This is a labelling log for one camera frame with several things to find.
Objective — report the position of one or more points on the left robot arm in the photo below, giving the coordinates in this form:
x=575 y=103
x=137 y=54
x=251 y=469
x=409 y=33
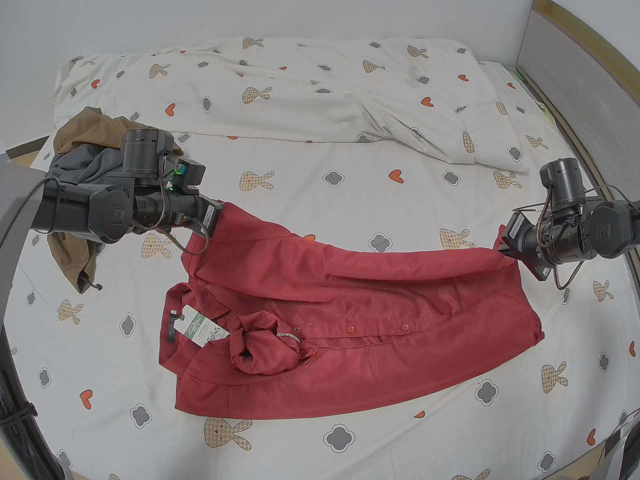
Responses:
x=65 y=208

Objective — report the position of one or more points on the red shirt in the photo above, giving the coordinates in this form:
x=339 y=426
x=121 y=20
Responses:
x=350 y=293

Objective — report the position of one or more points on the grey garment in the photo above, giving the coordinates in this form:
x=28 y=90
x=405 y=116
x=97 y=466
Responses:
x=85 y=163

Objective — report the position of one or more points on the white printed quilt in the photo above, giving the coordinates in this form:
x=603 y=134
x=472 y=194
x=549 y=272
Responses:
x=300 y=93

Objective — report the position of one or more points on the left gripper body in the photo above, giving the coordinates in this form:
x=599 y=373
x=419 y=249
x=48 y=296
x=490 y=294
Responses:
x=195 y=213

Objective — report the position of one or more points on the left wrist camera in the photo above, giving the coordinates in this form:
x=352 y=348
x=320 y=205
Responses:
x=187 y=173

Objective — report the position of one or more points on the brown garment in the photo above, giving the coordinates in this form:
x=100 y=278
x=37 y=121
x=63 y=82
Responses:
x=90 y=128

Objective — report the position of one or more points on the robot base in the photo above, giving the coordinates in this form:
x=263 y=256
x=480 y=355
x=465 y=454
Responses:
x=625 y=460

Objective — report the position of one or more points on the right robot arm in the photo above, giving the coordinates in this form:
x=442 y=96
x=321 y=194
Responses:
x=610 y=228

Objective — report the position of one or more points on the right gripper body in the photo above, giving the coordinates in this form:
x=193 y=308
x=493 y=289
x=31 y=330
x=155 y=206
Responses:
x=525 y=238

